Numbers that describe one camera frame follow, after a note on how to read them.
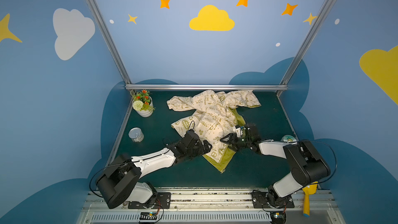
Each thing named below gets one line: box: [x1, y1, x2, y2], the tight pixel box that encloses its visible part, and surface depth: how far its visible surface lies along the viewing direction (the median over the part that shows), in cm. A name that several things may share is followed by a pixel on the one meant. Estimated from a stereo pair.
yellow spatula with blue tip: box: [302, 180, 319, 218], surface depth 76 cm
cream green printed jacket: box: [166, 89, 262, 173], surface depth 103 cm
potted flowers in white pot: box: [131, 89, 156, 118], surface depth 98 cm
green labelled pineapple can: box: [280, 134, 297, 143], surface depth 90 cm
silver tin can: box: [128, 127, 145, 143], surface depth 93 cm
